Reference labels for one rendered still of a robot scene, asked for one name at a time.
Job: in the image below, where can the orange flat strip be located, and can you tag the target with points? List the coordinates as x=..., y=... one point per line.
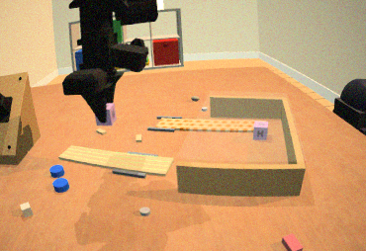
x=178, y=124

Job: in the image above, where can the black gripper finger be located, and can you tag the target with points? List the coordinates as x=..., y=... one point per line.
x=111, y=91
x=97, y=103

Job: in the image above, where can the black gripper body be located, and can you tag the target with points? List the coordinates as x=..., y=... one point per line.
x=91, y=78

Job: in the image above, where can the blue short cylinder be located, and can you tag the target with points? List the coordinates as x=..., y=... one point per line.
x=60, y=185
x=56, y=171

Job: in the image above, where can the pale yellow strip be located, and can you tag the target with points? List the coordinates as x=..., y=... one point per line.
x=150, y=165

